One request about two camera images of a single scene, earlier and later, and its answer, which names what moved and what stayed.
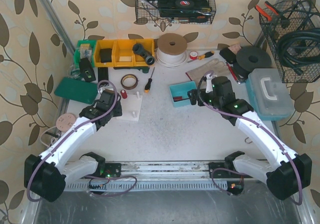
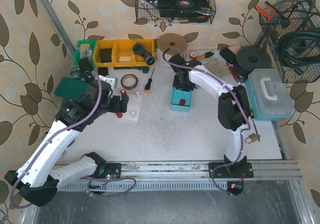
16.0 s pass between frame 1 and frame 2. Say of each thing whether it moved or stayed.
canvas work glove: stayed
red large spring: stayed
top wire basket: stayed
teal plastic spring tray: moved
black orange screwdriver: stayed
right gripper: moved
